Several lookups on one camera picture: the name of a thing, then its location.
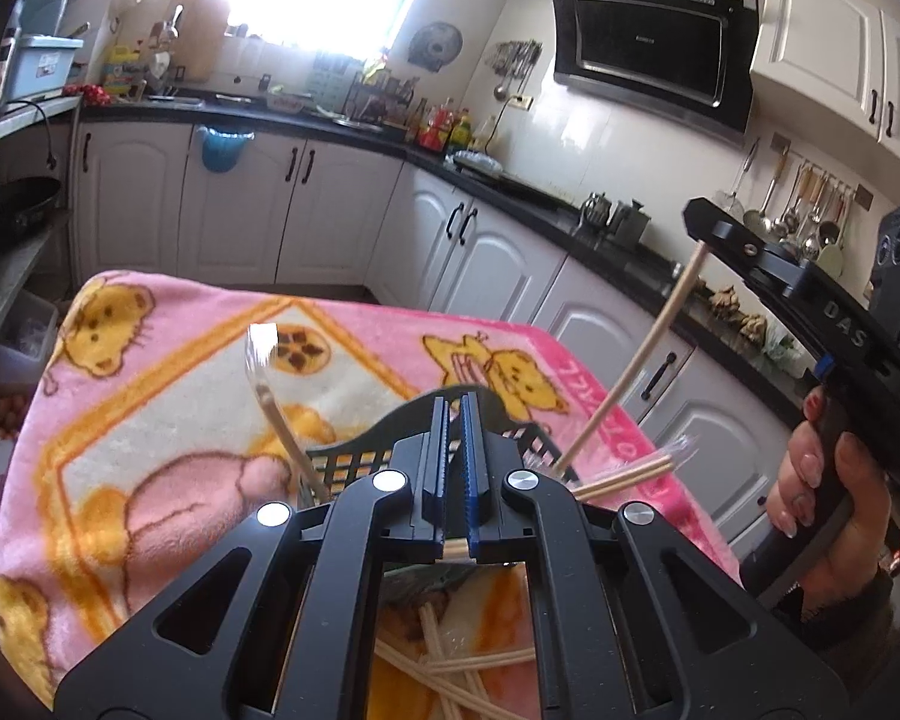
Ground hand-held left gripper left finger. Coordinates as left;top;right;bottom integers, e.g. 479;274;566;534
52;397;451;720

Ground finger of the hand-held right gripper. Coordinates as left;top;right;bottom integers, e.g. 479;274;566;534
682;199;807;299

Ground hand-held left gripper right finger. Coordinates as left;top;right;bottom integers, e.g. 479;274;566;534
461;394;850;720

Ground dark green plastic utensil basket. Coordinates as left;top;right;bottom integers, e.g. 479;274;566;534
300;384;571;511

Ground bunch of chopsticks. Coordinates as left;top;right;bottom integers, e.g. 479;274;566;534
375;600;535;720

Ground person's right forearm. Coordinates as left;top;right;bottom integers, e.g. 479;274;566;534
757;570;900;661

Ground row of hanging kitchen utensils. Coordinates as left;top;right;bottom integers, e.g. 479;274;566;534
720;139;860;275

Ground small hanging utensils set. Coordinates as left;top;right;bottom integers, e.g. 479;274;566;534
484;39;542;102

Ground person's right hand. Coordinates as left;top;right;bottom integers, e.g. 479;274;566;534
765;390;893;614

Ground ginger roots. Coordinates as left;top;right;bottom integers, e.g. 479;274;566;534
709;285;766;346

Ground clear plastic bag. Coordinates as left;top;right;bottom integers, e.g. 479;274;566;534
761;322;815;380

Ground black kitchen countertop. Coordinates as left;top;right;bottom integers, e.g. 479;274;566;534
79;90;826;421

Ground black range hood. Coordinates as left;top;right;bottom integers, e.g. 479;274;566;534
546;0;758;140

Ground pink printed bear blanket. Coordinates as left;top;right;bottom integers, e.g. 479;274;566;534
0;270;743;720

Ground white base cabinets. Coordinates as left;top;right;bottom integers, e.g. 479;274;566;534
71;120;818;541

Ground group of sauce bottles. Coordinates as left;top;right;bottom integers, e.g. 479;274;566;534
409;96;496;155

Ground blue plastic bag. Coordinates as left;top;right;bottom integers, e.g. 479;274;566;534
193;125;256;173

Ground pale green spice rack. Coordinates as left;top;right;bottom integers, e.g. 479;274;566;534
311;52;361;102

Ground black frying pan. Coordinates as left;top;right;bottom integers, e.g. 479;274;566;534
0;176;65;241

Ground wooden cutting board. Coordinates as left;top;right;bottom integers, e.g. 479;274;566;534
172;0;230;83

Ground metal kitchen shelf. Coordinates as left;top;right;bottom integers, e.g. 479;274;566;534
0;94;83;331

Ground blue-grey storage box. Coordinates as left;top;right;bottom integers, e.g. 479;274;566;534
4;34;83;102

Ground white wall cabinets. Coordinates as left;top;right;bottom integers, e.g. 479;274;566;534
750;0;900;143

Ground small wall fan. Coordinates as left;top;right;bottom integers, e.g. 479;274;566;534
407;21;464;70

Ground black power cord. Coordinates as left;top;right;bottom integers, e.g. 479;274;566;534
26;97;59;167

